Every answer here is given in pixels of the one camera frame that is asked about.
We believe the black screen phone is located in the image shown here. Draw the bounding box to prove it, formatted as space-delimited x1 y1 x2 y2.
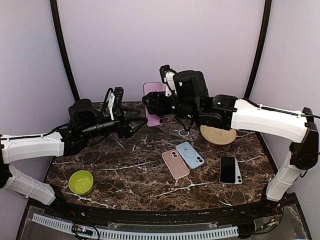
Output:
219 156 236 184

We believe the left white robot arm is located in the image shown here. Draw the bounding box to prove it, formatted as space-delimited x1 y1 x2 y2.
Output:
0 98 148 218

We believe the white cable duct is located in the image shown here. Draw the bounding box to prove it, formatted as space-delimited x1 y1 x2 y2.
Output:
31 213 239 240

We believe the yellow plate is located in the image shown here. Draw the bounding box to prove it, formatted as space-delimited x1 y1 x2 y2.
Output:
200 125 237 146

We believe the left black frame post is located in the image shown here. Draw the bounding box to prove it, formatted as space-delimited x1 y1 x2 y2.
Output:
49 0 80 101

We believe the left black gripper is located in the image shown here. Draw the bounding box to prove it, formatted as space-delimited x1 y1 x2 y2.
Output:
81 105 148 140

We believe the light blue phone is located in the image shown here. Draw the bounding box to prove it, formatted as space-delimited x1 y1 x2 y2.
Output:
234 159 243 185

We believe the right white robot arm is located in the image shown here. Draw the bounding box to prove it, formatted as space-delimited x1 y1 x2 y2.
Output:
142 69 319 217

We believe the black front rail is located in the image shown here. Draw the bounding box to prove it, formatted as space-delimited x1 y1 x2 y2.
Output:
21 193 302 226

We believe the black frame post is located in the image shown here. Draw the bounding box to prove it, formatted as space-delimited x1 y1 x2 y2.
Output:
243 0 273 99
49 0 80 101

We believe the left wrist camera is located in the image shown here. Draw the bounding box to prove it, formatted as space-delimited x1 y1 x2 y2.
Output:
100 86 124 120

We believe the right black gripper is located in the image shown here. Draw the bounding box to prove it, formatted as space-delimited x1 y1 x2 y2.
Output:
144 90 200 122

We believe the clear phone case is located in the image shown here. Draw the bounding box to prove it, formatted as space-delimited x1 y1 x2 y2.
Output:
168 124 200 142

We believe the green bowl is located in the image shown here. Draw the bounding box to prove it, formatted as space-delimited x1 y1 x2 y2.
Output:
68 170 94 195

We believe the blue phone case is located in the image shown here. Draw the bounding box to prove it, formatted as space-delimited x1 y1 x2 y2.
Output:
175 141 205 170

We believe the right black frame post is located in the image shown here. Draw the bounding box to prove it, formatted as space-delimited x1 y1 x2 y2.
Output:
243 0 273 99

